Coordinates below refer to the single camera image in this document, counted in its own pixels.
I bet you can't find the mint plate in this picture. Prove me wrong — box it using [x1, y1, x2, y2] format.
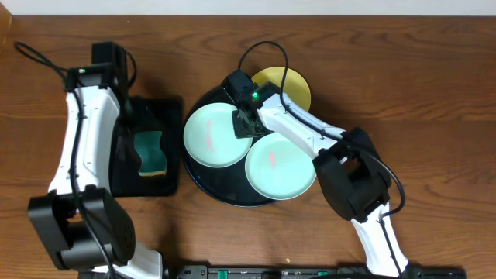
[245, 133, 316, 200]
[183, 102, 253, 168]

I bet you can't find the yellow plate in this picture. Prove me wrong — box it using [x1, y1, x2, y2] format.
[251, 67, 311, 112]

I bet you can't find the green yellow sponge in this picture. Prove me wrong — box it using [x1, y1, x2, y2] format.
[133, 131, 167, 177]

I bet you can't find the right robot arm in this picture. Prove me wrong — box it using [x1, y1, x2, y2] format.
[229, 83, 408, 278]

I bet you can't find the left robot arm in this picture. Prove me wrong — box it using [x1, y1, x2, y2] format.
[28, 63, 164, 278]

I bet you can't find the round black tray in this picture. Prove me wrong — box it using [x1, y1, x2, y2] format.
[183, 87, 276, 207]

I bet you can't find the rectangular black tray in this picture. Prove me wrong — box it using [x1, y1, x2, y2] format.
[109, 97, 182, 197]

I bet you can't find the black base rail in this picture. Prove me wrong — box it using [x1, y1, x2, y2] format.
[175, 265, 467, 279]

